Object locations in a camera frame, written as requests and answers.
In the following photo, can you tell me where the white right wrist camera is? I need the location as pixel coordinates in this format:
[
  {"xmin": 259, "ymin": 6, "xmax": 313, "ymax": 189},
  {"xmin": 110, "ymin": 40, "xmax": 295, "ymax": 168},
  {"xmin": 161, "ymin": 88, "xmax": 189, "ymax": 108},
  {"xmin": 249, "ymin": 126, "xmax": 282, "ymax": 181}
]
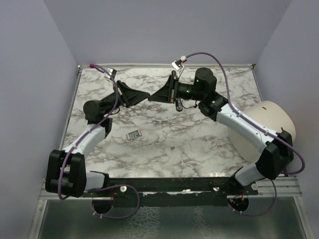
[{"xmin": 171, "ymin": 56, "xmax": 187, "ymax": 71}]

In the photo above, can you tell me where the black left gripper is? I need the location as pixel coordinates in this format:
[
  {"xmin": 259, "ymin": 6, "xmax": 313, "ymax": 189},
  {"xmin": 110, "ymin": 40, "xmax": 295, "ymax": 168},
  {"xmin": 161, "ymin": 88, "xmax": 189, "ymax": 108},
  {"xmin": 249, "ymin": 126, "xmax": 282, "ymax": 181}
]
[{"xmin": 101, "ymin": 80, "xmax": 151, "ymax": 115}]

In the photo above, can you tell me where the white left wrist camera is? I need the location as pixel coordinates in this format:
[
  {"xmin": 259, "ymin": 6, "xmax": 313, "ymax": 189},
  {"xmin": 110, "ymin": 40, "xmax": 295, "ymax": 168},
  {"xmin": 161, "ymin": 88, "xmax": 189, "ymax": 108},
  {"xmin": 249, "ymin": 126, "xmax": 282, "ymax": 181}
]
[{"xmin": 104, "ymin": 67, "xmax": 117, "ymax": 81}]

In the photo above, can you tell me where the large white paper roll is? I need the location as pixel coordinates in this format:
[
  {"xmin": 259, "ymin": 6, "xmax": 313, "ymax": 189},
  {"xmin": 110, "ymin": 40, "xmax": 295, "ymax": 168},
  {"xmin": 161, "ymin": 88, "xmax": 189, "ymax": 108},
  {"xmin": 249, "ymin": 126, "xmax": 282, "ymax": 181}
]
[{"xmin": 227, "ymin": 101, "xmax": 296, "ymax": 163}]

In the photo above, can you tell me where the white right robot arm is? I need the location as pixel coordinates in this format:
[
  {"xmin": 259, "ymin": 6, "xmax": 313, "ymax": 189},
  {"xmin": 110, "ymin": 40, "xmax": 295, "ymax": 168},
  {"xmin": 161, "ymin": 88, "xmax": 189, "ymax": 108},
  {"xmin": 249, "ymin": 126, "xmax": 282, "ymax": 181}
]
[{"xmin": 148, "ymin": 67, "xmax": 294, "ymax": 195}]

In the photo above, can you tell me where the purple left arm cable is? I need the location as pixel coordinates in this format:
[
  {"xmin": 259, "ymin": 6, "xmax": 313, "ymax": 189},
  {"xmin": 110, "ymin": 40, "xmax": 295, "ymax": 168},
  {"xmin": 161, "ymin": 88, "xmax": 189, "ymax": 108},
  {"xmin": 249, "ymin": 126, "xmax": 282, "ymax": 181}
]
[{"xmin": 57, "ymin": 64, "xmax": 141, "ymax": 220}]

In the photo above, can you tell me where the staple box tray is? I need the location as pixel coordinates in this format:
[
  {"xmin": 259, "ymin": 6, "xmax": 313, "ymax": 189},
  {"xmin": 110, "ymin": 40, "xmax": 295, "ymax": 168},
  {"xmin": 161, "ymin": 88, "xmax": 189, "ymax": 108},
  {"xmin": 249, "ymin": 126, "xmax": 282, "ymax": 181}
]
[{"xmin": 127, "ymin": 129, "xmax": 142, "ymax": 140}]

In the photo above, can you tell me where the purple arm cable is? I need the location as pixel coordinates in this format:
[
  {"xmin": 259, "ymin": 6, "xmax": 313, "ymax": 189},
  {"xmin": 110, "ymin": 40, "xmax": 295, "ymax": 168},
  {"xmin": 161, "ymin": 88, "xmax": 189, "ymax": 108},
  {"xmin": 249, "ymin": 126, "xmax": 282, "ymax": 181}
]
[
  {"xmin": 57, "ymin": 64, "xmax": 141, "ymax": 220},
  {"xmin": 185, "ymin": 51, "xmax": 306, "ymax": 216}
]

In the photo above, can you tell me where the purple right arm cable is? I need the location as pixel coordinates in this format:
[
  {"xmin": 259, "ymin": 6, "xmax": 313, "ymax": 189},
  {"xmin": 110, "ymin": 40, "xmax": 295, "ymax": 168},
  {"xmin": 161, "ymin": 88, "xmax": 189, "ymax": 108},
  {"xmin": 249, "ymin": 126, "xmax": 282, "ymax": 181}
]
[{"xmin": 185, "ymin": 51, "xmax": 306, "ymax": 216}]

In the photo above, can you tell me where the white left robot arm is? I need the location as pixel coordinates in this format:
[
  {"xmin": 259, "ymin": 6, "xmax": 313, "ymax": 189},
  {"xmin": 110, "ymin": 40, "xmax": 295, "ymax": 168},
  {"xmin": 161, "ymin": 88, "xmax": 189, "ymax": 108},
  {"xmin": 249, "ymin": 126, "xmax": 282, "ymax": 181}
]
[{"xmin": 45, "ymin": 81, "xmax": 150, "ymax": 200}]

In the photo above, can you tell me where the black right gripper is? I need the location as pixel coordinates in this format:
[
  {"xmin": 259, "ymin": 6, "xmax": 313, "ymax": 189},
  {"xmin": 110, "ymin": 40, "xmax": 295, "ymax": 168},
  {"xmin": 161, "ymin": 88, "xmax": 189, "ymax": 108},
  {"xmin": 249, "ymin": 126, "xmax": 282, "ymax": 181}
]
[{"xmin": 149, "ymin": 75, "xmax": 204, "ymax": 105}]

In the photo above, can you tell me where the aluminium frame rail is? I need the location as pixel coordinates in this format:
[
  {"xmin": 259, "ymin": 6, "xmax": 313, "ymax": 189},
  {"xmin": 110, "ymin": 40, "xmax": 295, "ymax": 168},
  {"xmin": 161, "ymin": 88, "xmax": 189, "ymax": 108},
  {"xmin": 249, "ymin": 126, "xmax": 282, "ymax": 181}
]
[{"xmin": 39, "ymin": 175, "xmax": 302, "ymax": 200}]

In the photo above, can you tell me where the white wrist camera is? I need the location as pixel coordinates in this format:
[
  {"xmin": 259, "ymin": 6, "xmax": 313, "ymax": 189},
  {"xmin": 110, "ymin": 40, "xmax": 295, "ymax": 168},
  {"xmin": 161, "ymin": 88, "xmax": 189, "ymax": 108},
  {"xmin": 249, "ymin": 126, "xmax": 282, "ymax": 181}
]
[
  {"xmin": 104, "ymin": 67, "xmax": 117, "ymax": 81},
  {"xmin": 171, "ymin": 56, "xmax": 187, "ymax": 71}
]

